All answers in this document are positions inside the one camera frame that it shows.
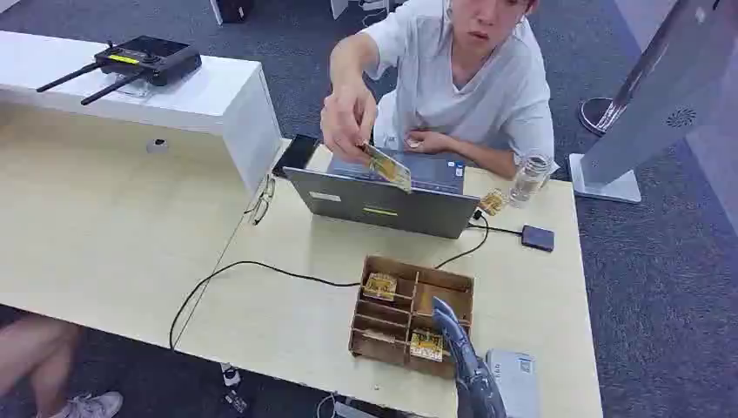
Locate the person's left hand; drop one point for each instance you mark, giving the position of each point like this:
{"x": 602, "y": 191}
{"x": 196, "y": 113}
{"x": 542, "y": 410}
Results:
{"x": 429, "y": 142}

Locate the person's right hand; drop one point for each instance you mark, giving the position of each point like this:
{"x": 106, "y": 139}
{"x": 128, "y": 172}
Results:
{"x": 346, "y": 124}

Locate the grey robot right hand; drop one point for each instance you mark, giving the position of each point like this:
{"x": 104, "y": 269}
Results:
{"x": 467, "y": 369}

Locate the yellow printed card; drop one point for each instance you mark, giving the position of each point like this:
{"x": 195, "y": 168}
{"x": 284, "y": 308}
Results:
{"x": 426, "y": 346}
{"x": 380, "y": 287}
{"x": 391, "y": 170}

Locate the white box with code label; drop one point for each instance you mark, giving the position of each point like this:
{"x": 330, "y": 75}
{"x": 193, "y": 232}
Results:
{"x": 519, "y": 381}

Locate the black smartphone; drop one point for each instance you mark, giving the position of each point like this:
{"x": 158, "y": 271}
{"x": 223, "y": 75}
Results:
{"x": 295, "y": 156}

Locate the person in pale shirt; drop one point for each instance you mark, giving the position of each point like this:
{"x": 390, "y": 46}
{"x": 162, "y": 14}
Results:
{"x": 467, "y": 86}

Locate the grey laptop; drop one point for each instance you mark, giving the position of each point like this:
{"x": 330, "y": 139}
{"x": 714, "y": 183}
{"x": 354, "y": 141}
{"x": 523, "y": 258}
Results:
{"x": 380, "y": 207}

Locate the stack of yellow cards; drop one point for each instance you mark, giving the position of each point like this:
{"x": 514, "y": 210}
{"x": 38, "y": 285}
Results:
{"x": 493, "y": 202}

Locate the wooden compartment box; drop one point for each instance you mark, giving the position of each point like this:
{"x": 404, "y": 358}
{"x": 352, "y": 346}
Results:
{"x": 383, "y": 323}

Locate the clear glass jar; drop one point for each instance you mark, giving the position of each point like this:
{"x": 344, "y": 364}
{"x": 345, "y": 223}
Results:
{"x": 528, "y": 180}

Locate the white power strip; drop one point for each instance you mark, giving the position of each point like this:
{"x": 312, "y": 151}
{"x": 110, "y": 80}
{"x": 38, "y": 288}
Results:
{"x": 369, "y": 6}

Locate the thin-framed eyeglasses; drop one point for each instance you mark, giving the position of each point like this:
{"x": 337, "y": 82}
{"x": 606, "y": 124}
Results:
{"x": 260, "y": 210}

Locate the dark external drive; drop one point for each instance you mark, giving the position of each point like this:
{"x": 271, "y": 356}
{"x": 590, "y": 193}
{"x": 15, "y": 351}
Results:
{"x": 538, "y": 238}

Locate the white desk shelf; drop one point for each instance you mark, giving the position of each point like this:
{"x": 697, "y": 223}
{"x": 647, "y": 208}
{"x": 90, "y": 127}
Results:
{"x": 190, "y": 98}

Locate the round desk grommet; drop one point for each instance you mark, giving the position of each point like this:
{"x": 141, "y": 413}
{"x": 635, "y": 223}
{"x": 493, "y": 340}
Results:
{"x": 157, "y": 146}

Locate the black controller with antennas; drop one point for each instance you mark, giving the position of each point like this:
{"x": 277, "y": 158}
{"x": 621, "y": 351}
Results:
{"x": 150, "y": 60}

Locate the black power adapter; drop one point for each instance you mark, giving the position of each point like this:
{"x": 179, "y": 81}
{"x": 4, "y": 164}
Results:
{"x": 236, "y": 401}

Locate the white plug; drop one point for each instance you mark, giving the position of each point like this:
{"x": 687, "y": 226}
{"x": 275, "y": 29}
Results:
{"x": 230, "y": 376}

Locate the silver kiosk stand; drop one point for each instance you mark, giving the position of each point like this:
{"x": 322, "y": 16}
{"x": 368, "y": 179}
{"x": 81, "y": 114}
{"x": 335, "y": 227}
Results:
{"x": 663, "y": 98}

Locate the white sneaker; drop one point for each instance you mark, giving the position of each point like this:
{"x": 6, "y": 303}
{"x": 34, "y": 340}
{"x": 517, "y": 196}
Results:
{"x": 92, "y": 405}

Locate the person's bare leg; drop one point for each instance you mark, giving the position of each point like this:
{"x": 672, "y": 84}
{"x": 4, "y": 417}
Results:
{"x": 34, "y": 357}

